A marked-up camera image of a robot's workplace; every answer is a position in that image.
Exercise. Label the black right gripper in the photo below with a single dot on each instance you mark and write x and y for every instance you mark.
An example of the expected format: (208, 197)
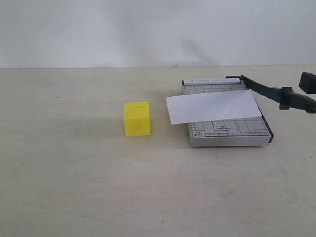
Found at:
(308, 83)

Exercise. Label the black cutter blade arm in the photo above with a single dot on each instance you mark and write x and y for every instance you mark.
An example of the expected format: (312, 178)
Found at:
(285, 96)

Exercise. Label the white paper sheet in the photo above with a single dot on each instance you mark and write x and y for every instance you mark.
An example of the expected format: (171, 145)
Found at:
(213, 106)

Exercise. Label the yellow foam cube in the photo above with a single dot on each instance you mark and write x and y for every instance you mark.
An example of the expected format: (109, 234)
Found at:
(137, 119)

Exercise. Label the grey paper cutter base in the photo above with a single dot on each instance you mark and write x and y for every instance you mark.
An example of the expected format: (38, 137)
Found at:
(230, 132)

